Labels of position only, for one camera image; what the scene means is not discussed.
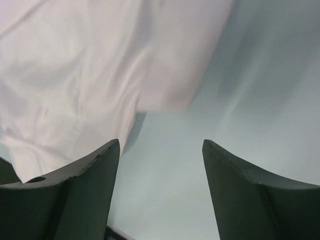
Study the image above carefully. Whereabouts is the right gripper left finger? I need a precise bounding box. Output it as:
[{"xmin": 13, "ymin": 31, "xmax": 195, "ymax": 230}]
[{"xmin": 0, "ymin": 139, "xmax": 120, "ymax": 240}]

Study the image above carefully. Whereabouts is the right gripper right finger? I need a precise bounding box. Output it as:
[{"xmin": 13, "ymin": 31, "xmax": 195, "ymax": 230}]
[{"xmin": 202, "ymin": 139, "xmax": 320, "ymax": 240}]

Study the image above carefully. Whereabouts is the white long sleeve shirt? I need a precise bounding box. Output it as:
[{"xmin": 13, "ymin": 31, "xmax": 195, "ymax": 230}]
[{"xmin": 0, "ymin": 0, "xmax": 233, "ymax": 183}]

